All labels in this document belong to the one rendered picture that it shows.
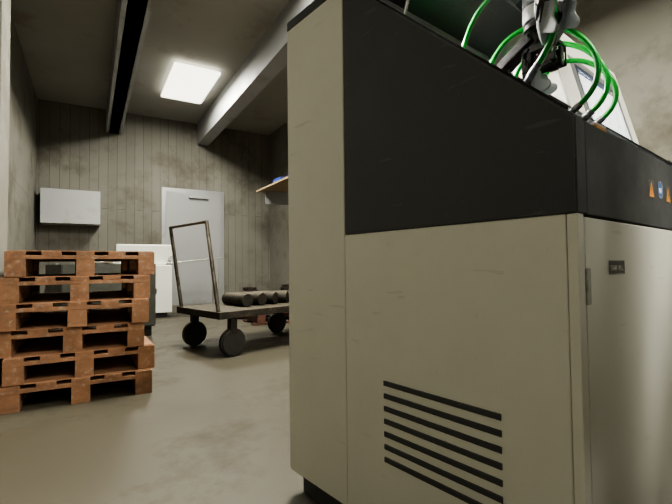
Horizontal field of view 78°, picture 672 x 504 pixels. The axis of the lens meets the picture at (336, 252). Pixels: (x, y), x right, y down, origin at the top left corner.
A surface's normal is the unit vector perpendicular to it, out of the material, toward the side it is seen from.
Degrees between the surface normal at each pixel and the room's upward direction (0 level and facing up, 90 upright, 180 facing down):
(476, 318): 90
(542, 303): 90
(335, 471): 90
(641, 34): 90
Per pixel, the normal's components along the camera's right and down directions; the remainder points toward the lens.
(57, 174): 0.51, -0.04
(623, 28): -0.86, 0.00
